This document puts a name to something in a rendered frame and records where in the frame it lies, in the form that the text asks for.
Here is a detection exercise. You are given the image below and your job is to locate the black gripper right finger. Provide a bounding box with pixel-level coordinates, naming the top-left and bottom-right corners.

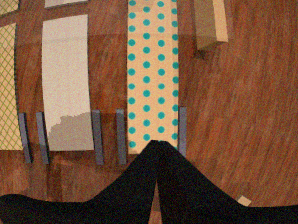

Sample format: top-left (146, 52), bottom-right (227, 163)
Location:
top-left (157, 140), bottom-right (298, 224)

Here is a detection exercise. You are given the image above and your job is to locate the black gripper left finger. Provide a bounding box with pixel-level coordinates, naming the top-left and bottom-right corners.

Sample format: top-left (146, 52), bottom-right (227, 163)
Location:
top-left (0, 139), bottom-right (160, 224)

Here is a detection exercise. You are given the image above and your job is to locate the tan polka-dot strip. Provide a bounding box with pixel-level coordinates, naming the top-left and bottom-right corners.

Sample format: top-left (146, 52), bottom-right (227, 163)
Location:
top-left (126, 37), bottom-right (178, 155)

